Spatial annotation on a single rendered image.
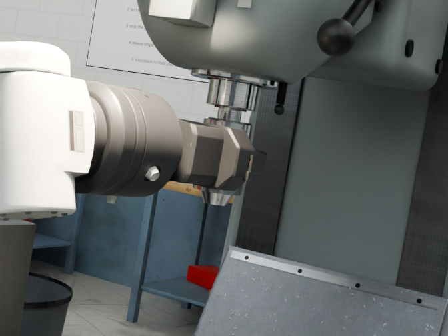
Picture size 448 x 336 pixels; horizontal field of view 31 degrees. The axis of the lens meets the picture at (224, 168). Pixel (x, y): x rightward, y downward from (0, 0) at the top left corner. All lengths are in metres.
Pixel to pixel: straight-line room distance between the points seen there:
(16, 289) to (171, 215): 4.79
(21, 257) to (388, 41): 0.46
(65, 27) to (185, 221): 1.82
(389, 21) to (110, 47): 5.34
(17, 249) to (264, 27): 0.40
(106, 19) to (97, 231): 1.57
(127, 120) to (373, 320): 0.56
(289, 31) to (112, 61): 5.42
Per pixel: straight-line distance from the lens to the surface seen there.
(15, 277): 0.93
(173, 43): 0.71
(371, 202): 1.10
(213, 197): 0.76
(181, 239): 5.67
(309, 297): 1.11
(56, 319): 2.69
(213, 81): 0.75
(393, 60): 0.83
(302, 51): 0.71
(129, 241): 5.91
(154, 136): 0.63
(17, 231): 0.91
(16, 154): 0.57
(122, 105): 0.62
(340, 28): 0.63
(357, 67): 0.84
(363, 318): 1.08
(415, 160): 1.08
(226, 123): 0.74
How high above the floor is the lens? 1.26
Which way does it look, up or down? 3 degrees down
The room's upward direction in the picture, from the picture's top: 9 degrees clockwise
